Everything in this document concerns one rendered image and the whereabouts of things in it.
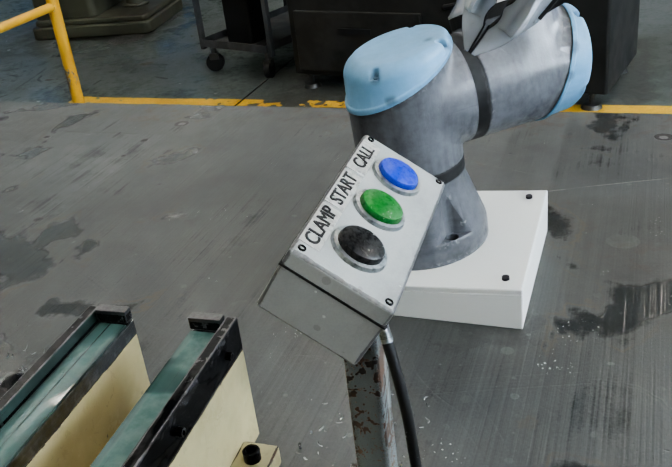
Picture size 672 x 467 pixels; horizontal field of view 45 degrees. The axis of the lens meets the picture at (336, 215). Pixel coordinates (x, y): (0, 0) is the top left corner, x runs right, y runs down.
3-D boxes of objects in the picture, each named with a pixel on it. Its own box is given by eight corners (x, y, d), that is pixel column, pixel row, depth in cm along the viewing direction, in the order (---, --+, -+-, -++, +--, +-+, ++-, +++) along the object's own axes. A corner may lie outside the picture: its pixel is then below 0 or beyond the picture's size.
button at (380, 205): (385, 245, 52) (399, 225, 51) (345, 220, 52) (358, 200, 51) (396, 223, 55) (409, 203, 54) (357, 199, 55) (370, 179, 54)
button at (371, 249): (366, 287, 48) (380, 266, 47) (322, 260, 48) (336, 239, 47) (378, 261, 51) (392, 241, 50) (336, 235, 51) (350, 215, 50)
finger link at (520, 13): (460, 71, 59) (535, -44, 54) (472, 46, 64) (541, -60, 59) (497, 94, 59) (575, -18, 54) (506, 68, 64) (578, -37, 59)
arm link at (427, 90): (342, 155, 95) (320, 42, 88) (448, 123, 97) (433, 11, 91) (380, 194, 84) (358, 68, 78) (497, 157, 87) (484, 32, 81)
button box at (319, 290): (355, 369, 49) (398, 311, 46) (253, 306, 49) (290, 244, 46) (413, 230, 63) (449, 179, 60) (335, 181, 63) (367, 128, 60)
